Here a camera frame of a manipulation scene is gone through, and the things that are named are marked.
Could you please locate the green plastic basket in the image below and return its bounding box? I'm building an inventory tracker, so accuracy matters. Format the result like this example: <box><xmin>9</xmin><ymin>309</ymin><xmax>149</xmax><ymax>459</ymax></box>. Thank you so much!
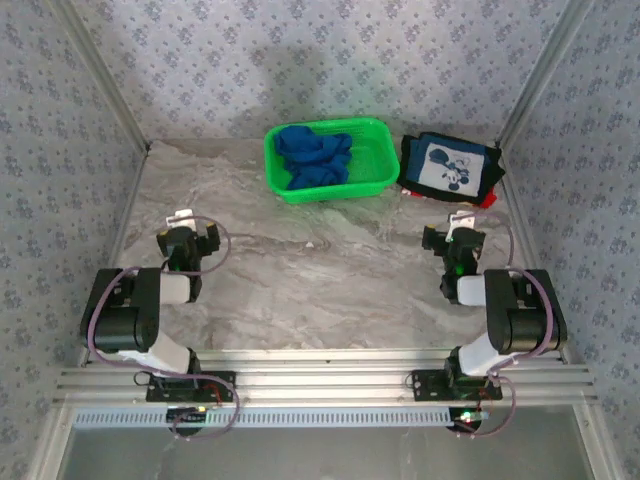
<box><xmin>263</xmin><ymin>116</ymin><xmax>401</xmax><ymax>205</ymax></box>

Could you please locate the blue printed t-shirt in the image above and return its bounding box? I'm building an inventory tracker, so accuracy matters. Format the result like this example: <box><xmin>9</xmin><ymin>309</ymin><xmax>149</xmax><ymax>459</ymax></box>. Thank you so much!
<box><xmin>272</xmin><ymin>125</ymin><xmax>354</xmax><ymax>191</ymax></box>

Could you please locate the red t-shirt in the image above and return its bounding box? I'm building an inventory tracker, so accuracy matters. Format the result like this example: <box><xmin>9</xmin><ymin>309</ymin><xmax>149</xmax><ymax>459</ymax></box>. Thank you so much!
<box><xmin>399</xmin><ymin>183</ymin><xmax>499</xmax><ymax>210</ymax></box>

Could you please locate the black t-shirt with cartoon print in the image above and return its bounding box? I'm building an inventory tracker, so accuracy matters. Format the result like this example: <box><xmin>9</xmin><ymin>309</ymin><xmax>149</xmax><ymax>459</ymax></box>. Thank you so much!
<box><xmin>397</xmin><ymin>131</ymin><xmax>506</xmax><ymax>207</ymax></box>

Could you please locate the circuit board with LED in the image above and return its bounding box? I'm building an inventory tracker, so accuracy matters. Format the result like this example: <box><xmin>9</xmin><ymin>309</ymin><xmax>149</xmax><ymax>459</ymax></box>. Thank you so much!
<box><xmin>166</xmin><ymin>406</ymin><xmax>210</xmax><ymax>426</ymax></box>
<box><xmin>448</xmin><ymin>408</ymin><xmax>490</xmax><ymax>432</ymax></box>

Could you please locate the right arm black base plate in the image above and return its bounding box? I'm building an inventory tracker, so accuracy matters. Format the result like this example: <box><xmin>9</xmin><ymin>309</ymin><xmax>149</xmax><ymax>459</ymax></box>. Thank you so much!
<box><xmin>410</xmin><ymin>369</ymin><xmax>503</xmax><ymax>402</ymax></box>

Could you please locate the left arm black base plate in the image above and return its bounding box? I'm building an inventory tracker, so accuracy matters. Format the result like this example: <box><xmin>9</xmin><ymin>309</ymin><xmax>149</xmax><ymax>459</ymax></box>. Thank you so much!
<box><xmin>145</xmin><ymin>370</ymin><xmax>237</xmax><ymax>404</ymax></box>

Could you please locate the aluminium mounting rail beam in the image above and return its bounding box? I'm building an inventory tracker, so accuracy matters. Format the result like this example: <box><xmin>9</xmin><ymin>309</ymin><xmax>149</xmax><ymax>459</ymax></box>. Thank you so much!
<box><xmin>53</xmin><ymin>347</ymin><xmax>599</xmax><ymax>405</ymax></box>

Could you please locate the aluminium frame post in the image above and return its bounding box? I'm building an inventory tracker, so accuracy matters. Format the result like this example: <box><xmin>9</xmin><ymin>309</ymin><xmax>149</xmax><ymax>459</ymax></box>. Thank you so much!
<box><xmin>48</xmin><ymin>0</ymin><xmax>152</xmax><ymax>150</ymax></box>
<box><xmin>498</xmin><ymin>0</ymin><xmax>597</xmax><ymax>149</ymax></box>

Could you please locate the grey slotted cable duct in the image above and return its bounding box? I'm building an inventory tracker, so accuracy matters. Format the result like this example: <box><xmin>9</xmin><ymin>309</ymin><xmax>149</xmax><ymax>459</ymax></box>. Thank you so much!
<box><xmin>72</xmin><ymin>405</ymin><xmax>482</xmax><ymax>430</ymax></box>

